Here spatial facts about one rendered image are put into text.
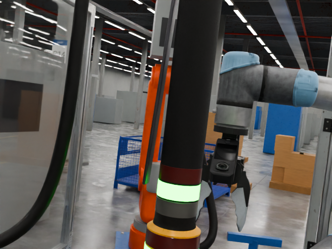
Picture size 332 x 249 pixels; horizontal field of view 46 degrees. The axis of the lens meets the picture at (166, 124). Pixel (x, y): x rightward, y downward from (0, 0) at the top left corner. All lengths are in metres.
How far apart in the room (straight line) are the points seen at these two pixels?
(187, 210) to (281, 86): 0.53
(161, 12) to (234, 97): 3.49
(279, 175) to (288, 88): 8.86
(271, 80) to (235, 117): 0.10
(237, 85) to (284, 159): 8.78
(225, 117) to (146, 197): 3.46
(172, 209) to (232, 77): 0.53
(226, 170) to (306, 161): 8.83
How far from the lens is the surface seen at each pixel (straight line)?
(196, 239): 0.31
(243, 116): 0.80
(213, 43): 0.30
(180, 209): 0.30
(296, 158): 9.54
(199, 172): 0.30
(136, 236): 4.39
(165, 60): 0.31
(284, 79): 0.81
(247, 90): 0.80
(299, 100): 0.82
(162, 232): 0.31
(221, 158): 0.76
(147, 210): 4.24
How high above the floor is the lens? 1.66
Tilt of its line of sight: 3 degrees down
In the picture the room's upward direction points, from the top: 7 degrees clockwise
